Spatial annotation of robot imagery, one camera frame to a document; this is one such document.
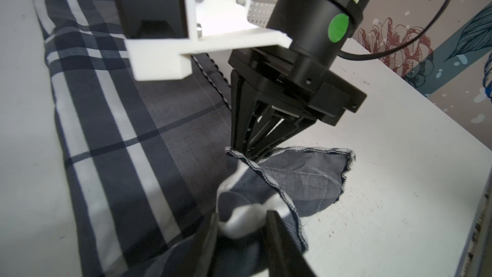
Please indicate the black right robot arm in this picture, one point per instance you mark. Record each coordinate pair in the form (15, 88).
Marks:
(317, 28)

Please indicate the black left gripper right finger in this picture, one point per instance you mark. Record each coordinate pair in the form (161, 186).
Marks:
(284, 258)

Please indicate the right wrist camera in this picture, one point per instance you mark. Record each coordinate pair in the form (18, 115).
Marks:
(162, 35)

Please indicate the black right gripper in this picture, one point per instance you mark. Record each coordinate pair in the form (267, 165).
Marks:
(290, 77)

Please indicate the grey plaid pillowcase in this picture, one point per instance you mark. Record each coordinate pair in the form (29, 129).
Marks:
(148, 163)

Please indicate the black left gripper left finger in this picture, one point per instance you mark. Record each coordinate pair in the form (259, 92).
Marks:
(198, 258)

